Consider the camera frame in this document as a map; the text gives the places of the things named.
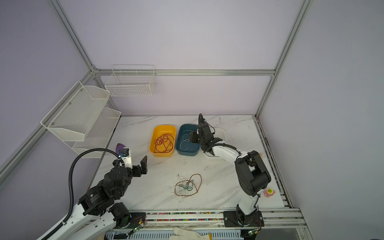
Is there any white cable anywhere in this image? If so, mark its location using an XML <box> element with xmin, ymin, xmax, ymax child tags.
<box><xmin>179</xmin><ymin>133</ymin><xmax>196</xmax><ymax>151</ymax></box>

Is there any red cable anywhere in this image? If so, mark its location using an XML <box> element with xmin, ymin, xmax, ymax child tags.
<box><xmin>153</xmin><ymin>133</ymin><xmax>176</xmax><ymax>154</ymax></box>

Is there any cable bundle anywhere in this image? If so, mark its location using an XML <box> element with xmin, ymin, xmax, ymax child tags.
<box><xmin>174</xmin><ymin>173</ymin><xmax>203</xmax><ymax>198</ymax></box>

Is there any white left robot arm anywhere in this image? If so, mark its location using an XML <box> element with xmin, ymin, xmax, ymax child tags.
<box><xmin>40</xmin><ymin>148</ymin><xmax>148</xmax><ymax>240</ymax></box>

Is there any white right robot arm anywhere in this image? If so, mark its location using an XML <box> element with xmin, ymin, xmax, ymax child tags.
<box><xmin>190</xmin><ymin>115</ymin><xmax>272</xmax><ymax>227</ymax></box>

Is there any white plastic bin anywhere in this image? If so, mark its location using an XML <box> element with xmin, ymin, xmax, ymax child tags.
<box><xmin>203</xmin><ymin>128</ymin><xmax>227</xmax><ymax>159</ymax></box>

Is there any teal plastic bin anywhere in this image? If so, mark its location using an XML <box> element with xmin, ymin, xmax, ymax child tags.
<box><xmin>175</xmin><ymin>124</ymin><xmax>201</xmax><ymax>157</ymax></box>

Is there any yellow plastic bin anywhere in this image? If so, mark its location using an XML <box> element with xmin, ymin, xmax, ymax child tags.
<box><xmin>149</xmin><ymin>125</ymin><xmax>177</xmax><ymax>158</ymax></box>

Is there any white work glove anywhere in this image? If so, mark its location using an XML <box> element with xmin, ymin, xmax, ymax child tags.
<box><xmin>169</xmin><ymin>227</ymin><xmax>212</xmax><ymax>240</ymax></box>

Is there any pink green small toy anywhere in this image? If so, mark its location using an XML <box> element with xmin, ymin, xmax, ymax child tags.
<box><xmin>263</xmin><ymin>188</ymin><xmax>276</xmax><ymax>198</ymax></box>

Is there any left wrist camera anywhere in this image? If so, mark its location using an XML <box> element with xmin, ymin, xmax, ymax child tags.
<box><xmin>119</xmin><ymin>148</ymin><xmax>133</xmax><ymax>169</ymax></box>

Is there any purple pink-handled spatula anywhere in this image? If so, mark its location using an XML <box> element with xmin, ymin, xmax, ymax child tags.
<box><xmin>116</xmin><ymin>143</ymin><xmax>127</xmax><ymax>155</ymax></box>

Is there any white mesh wall shelf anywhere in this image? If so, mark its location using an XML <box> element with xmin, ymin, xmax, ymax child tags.
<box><xmin>41</xmin><ymin>82</ymin><xmax>121</xmax><ymax>155</ymax></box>

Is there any white wire wall basket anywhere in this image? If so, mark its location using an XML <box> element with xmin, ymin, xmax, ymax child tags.
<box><xmin>105</xmin><ymin>65</ymin><xmax>157</xmax><ymax>97</ymax></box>

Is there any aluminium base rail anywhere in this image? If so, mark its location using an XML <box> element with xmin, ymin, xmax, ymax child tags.
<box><xmin>59</xmin><ymin>206</ymin><xmax>310</xmax><ymax>240</ymax></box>

